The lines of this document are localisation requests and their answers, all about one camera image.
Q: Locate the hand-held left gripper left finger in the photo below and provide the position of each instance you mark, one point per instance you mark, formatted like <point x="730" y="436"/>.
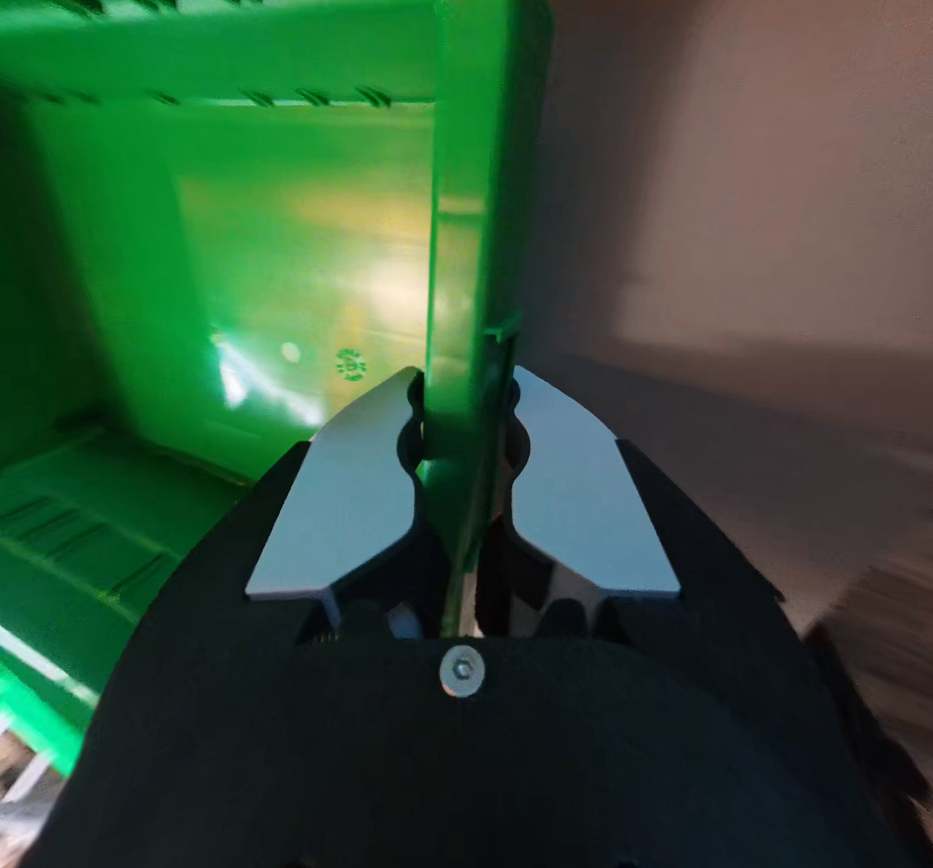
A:
<point x="342" y="503"/>

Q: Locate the green plastic bin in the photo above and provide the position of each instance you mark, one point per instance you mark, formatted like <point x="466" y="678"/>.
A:
<point x="219" y="226"/>

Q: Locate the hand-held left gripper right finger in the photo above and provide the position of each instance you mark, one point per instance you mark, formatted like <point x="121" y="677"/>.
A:
<point x="590" y="503"/>

